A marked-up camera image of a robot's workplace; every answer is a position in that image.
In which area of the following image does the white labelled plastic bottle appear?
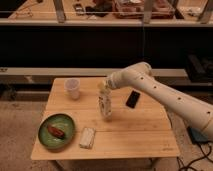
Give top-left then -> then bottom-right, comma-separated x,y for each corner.
99,86 -> 112,120

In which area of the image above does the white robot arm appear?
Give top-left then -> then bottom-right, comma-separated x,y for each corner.
100,62 -> 213,141

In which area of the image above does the translucent plastic cup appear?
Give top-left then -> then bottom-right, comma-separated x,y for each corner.
64,78 -> 80,100

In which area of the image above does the black smartphone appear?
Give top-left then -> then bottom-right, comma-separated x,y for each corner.
126,91 -> 140,108

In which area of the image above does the wooden table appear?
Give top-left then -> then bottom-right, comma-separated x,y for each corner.
30,77 -> 181,171

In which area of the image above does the white rectangular packet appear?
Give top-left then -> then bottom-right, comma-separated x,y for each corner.
79,127 -> 96,149

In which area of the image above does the green round plate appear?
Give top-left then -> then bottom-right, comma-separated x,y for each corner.
38,113 -> 76,150

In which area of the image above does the brown sausage on plate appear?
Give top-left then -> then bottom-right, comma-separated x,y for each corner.
47,125 -> 65,139

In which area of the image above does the clear tray with items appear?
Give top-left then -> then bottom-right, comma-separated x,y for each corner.
113,0 -> 175,19

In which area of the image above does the black device on shelf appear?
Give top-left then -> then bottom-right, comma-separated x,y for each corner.
73,3 -> 85,15

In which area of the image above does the long workbench shelf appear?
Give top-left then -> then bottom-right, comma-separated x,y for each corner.
0,0 -> 213,27

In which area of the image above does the black power adapter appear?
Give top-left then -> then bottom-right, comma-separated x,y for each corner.
187,127 -> 209,144

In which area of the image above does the black cable on floor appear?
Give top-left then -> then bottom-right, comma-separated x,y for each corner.
176,141 -> 213,171

